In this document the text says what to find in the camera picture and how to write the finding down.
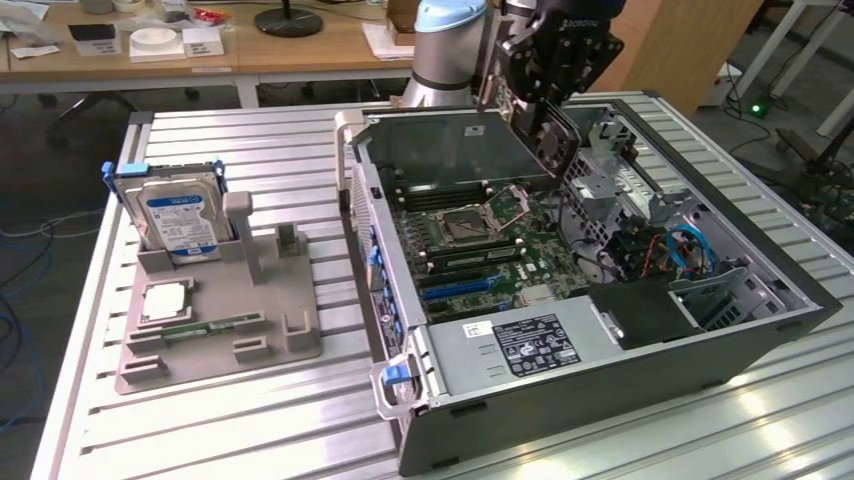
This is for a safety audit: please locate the blue expansion slot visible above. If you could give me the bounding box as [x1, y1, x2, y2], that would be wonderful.
[420, 280, 501, 302]

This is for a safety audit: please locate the white paper stack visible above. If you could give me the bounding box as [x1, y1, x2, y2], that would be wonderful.
[364, 22, 420, 60]

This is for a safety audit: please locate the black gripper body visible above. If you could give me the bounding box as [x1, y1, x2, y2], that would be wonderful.
[525, 0, 621, 107]

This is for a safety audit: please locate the green RAM stick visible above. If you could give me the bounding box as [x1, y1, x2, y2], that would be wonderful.
[159, 314, 262, 339]

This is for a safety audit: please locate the small white box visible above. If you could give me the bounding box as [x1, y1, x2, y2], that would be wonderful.
[181, 27, 226, 59]

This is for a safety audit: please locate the wooden cabinet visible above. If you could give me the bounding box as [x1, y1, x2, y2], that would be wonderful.
[586, 0, 767, 114]

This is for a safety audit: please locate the grey metal disk bay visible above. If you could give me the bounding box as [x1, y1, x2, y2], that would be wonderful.
[564, 118, 669, 236]

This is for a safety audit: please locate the grey power supply unit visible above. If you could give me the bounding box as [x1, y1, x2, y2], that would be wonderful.
[426, 294, 626, 396]

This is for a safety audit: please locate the black office chair base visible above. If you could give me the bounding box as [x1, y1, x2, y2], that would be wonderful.
[37, 92, 135, 146]

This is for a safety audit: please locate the graphics card with fan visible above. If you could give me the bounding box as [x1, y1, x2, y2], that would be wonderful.
[474, 9, 584, 177]

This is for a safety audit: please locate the wooden desk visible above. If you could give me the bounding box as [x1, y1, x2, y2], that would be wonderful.
[0, 0, 602, 96]

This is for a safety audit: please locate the metal socket cover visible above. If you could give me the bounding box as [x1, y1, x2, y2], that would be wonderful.
[486, 184, 536, 226]

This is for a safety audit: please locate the white table frame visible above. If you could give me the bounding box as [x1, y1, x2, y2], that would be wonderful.
[733, 0, 854, 137]

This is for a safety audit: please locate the brown cardboard box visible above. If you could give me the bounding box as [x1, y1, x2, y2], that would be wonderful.
[386, 0, 420, 36]

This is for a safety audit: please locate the white round holder box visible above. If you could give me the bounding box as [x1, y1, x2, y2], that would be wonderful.
[129, 27, 189, 63]

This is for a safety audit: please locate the CPU socket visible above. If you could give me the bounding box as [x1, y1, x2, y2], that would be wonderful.
[433, 207, 500, 246]

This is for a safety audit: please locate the silver CPU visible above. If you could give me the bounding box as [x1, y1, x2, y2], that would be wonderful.
[141, 284, 193, 321]

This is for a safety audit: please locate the clear plastic bag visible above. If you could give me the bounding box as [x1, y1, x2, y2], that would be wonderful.
[0, 0, 53, 36]

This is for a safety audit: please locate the green motherboard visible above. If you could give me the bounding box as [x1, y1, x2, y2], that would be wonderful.
[384, 167, 596, 326]

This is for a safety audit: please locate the blue wire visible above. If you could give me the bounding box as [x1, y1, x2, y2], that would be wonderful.
[667, 224, 720, 281]

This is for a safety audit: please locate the white unit with green light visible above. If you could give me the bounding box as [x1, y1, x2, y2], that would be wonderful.
[708, 62, 769, 119]

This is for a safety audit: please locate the grey parts rack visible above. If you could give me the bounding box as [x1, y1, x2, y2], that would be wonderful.
[114, 191, 324, 396]

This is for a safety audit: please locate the grey metal drive cage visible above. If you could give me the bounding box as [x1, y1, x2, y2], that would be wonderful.
[669, 267, 793, 335]

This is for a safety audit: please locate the long black expansion slot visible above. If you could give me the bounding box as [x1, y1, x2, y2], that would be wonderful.
[414, 267, 500, 286]

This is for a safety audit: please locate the installed RAM stick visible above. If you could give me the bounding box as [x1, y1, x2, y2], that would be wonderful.
[426, 244, 526, 269]

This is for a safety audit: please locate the hard disk in blue caddy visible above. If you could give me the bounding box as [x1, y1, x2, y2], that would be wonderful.
[99, 155, 234, 265]

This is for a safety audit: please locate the black RAM slot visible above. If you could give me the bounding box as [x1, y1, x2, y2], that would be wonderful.
[400, 193, 490, 211]
[397, 179, 486, 196]

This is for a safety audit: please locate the white box with black lid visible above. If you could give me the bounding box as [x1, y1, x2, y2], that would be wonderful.
[67, 23, 126, 57]

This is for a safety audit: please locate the open black PC case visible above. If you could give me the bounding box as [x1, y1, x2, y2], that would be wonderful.
[333, 97, 844, 477]

